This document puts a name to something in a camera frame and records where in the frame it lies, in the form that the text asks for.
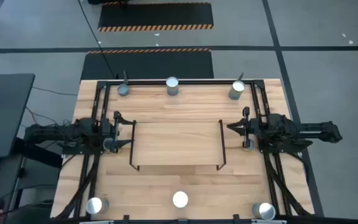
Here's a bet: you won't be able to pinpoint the pale green label tin can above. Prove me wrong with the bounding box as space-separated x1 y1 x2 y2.
165 76 180 96

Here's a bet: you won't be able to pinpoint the labelled tin can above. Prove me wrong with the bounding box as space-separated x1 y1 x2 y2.
117 83 130 97
252 202 277 221

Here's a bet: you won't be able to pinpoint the black floor cable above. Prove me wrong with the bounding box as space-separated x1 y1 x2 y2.
78 0 119 79

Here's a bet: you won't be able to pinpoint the black desk crossbar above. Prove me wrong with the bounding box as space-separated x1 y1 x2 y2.
12 136 64 169

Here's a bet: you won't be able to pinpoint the cream tin can dark lettering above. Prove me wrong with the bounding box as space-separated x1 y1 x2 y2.
228 80 246 101

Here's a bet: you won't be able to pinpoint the grey desk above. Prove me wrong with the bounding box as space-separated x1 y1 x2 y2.
0 73 36 159

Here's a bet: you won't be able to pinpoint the black hazard-striped floor mat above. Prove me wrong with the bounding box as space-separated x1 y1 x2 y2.
80 48 214 81
97 1 214 32

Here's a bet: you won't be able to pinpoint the blue tin can red fruit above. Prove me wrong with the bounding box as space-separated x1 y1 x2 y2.
85 195 110 215

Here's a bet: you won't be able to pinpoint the silver aluminium bar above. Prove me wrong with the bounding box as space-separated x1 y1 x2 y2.
251 219 288 224
78 219 115 224

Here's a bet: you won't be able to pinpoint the wooden shelf black metal legs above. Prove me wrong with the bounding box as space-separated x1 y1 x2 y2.
129 119 227 172

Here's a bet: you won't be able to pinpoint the blue peaches label tin can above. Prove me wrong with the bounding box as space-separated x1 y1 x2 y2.
172 190 189 209

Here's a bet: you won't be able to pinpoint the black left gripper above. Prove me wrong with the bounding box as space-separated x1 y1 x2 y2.
101 110 137 154

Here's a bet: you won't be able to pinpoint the thin black cable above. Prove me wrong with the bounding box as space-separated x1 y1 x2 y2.
31 86 78 96

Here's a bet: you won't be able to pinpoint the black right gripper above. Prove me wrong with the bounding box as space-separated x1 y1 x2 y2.
227 106 263 148

